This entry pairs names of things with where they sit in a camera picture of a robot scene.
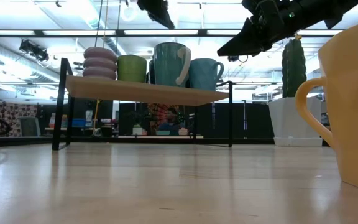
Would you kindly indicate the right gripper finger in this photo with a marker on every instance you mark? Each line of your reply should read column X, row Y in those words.
column 250, row 26
column 244, row 45

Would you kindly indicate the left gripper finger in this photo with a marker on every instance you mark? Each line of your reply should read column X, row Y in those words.
column 160, row 14

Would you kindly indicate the light blue faceted mug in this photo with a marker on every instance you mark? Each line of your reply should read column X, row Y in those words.
column 204, row 74

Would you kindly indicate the green ribbed mug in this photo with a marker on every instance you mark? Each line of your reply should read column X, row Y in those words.
column 132, row 68

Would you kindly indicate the lilac ringed mug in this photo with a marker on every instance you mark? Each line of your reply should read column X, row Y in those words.
column 99, row 62

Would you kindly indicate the yellow faceted mug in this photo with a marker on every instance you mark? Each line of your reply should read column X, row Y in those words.
column 356, row 109

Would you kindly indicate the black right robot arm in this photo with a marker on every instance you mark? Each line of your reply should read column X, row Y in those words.
column 322, row 9

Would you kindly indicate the black partition panels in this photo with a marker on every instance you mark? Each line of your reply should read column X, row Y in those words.
column 253, row 121

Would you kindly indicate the wooden shelf black legs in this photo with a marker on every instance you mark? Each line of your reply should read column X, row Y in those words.
column 141, row 91

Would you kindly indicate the white hexagonal planter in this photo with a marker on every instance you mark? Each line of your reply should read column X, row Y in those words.
column 295, row 121

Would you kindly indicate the orange patterned tapestry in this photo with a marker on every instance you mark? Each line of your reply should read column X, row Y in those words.
column 157, row 112

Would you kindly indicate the person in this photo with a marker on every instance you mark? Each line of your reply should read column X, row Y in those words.
column 169, row 121

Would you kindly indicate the yellow pole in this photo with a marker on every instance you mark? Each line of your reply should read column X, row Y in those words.
column 96, row 112

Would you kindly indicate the black light fixture cluster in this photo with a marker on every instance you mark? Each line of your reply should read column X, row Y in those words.
column 36, row 51

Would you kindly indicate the blue storage bin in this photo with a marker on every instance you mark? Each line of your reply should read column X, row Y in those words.
column 79, row 123

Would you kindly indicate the grey office chair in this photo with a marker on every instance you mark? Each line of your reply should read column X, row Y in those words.
column 30, row 126

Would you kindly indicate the black metal rig frame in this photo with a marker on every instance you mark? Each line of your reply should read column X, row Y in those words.
column 204, row 32

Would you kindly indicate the patterned wall panel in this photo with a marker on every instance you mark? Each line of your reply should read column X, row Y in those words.
column 8, row 113

